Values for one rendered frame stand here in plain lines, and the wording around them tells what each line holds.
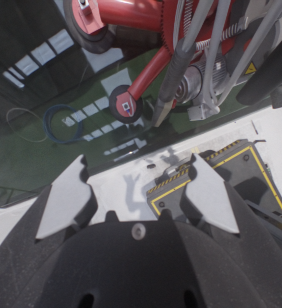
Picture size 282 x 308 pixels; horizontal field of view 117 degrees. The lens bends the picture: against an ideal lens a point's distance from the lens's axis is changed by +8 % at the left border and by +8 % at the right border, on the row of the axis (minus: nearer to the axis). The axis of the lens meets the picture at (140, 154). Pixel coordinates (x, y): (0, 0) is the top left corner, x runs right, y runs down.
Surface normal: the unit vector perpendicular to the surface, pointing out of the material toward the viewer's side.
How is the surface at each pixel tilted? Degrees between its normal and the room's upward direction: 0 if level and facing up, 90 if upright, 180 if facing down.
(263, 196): 0
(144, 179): 0
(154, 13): 44
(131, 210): 12
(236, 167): 0
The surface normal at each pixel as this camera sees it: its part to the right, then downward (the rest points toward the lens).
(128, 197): -0.20, 0.15
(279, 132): 0.14, 0.00
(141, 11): 0.10, 0.74
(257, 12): 0.12, 0.49
